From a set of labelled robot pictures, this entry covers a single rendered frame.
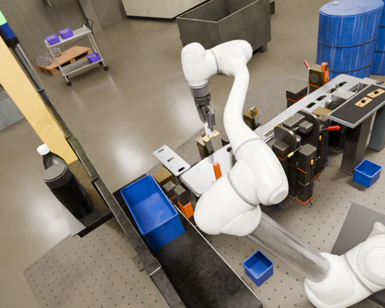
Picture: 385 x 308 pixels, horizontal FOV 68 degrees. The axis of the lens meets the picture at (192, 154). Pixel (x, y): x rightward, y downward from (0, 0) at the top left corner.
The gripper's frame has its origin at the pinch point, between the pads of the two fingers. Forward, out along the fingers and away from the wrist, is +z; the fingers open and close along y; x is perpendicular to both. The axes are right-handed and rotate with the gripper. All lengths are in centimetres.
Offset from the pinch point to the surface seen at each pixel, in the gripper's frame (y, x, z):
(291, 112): 3, -62, 26
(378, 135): -36, -92, 44
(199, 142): 20.4, -3.5, 21.2
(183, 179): 6.7, 18.5, 25.6
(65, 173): -24, 62, -35
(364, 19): 65, -242, 40
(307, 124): -24.7, -40.4, 9.7
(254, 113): 12.0, -39.9, 17.9
